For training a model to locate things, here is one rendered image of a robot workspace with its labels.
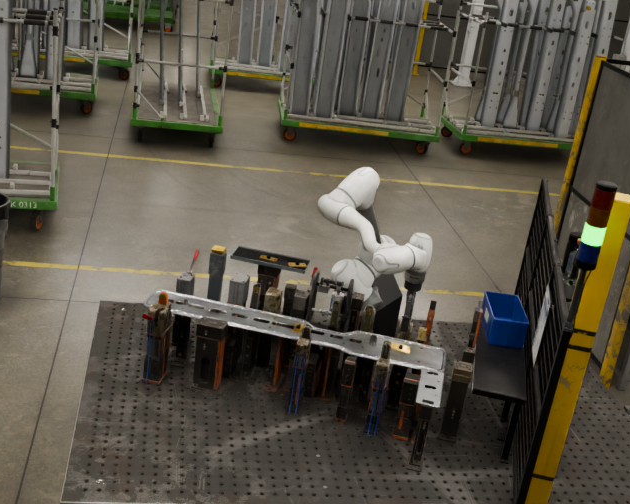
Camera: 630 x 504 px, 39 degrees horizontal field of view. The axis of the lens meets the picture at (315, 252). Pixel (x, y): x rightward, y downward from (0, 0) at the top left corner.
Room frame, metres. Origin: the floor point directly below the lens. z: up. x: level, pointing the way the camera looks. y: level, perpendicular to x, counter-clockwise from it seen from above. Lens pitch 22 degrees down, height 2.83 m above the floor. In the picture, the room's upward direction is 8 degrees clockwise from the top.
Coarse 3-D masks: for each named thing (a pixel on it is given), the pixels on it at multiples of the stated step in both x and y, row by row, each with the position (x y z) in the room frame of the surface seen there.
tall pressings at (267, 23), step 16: (256, 0) 12.94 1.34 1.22; (272, 0) 13.07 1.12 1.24; (288, 0) 12.82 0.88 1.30; (240, 16) 12.89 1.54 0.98; (272, 16) 13.05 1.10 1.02; (288, 16) 12.86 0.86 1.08; (320, 16) 12.87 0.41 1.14; (240, 32) 12.89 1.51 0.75; (272, 32) 12.98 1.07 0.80; (240, 48) 12.94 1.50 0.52; (272, 48) 12.95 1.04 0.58; (288, 64) 12.82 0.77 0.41
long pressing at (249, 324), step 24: (192, 312) 3.55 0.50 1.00; (216, 312) 3.58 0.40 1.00; (240, 312) 3.61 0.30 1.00; (264, 312) 3.64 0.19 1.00; (288, 336) 3.46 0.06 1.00; (312, 336) 3.48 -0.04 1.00; (360, 336) 3.55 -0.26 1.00; (384, 336) 3.58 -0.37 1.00; (408, 360) 3.39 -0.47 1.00; (432, 360) 3.42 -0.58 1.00
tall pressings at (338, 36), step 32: (320, 0) 10.42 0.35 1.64; (352, 0) 10.70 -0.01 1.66; (384, 0) 10.80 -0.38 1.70; (416, 0) 10.87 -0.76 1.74; (320, 32) 10.88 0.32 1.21; (352, 32) 10.75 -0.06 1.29; (384, 32) 10.80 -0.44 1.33; (416, 32) 10.83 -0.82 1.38; (320, 64) 10.64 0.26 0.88; (352, 64) 10.74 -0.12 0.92; (384, 64) 10.77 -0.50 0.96; (320, 96) 10.43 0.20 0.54; (352, 96) 10.71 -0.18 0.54
